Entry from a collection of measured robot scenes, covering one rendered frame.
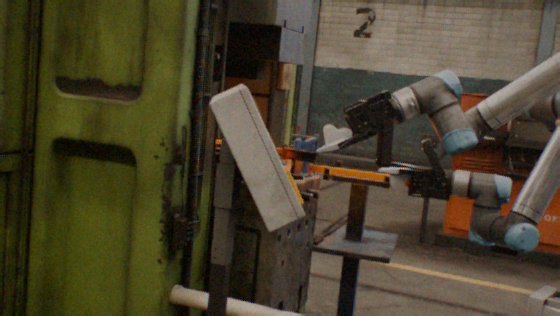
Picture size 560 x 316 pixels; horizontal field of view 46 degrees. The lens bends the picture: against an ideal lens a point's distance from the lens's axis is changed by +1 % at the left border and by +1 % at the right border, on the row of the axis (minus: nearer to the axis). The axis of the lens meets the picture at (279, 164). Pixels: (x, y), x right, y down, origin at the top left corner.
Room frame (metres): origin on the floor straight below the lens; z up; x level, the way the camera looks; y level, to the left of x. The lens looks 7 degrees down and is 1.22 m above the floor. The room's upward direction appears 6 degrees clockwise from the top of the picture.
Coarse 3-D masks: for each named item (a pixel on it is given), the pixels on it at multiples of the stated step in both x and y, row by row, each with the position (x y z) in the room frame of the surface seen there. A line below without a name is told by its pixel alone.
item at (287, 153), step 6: (282, 150) 1.99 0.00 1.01; (288, 150) 1.99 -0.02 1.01; (294, 150) 1.98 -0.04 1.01; (300, 150) 1.99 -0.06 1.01; (282, 156) 1.99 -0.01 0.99; (288, 156) 2.00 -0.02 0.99; (294, 156) 1.99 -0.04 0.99; (300, 156) 1.99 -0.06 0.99; (306, 156) 1.98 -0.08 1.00; (312, 156) 1.97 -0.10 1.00
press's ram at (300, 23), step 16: (240, 0) 1.88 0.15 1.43; (256, 0) 1.87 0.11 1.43; (272, 0) 1.85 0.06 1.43; (288, 0) 1.92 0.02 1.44; (304, 0) 2.05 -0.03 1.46; (240, 16) 1.88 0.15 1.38; (256, 16) 1.87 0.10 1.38; (272, 16) 1.85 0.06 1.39; (288, 16) 1.93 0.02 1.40; (304, 16) 2.06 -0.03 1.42; (304, 32) 2.08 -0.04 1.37
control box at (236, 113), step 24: (216, 96) 1.48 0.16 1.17; (240, 96) 1.26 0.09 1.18; (216, 120) 1.26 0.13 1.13; (240, 120) 1.26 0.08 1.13; (240, 144) 1.26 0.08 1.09; (264, 144) 1.27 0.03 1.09; (240, 168) 1.26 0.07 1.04; (264, 168) 1.27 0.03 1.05; (264, 192) 1.27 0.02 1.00; (288, 192) 1.27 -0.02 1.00; (264, 216) 1.27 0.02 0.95; (288, 216) 1.27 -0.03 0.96
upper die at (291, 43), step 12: (228, 36) 1.95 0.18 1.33; (240, 36) 1.94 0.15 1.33; (252, 36) 1.92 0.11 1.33; (264, 36) 1.91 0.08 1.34; (276, 36) 1.90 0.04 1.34; (288, 36) 1.95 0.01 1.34; (300, 36) 2.05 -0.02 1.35; (228, 48) 1.95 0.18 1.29; (240, 48) 1.93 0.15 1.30; (252, 48) 1.92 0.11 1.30; (264, 48) 1.91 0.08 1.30; (276, 48) 1.90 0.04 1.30; (288, 48) 1.96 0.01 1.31; (300, 48) 2.06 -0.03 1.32; (264, 60) 2.02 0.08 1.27; (276, 60) 1.90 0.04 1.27; (288, 60) 1.97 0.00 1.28; (300, 60) 2.07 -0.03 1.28
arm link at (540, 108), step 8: (552, 96) 1.79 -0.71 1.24; (536, 104) 1.84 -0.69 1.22; (544, 104) 1.81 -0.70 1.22; (552, 104) 1.78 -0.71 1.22; (528, 112) 1.88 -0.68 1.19; (536, 112) 1.85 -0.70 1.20; (544, 112) 1.82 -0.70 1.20; (552, 112) 1.79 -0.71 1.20; (544, 120) 1.85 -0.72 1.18; (552, 120) 1.83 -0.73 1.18; (552, 128) 1.86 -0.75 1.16
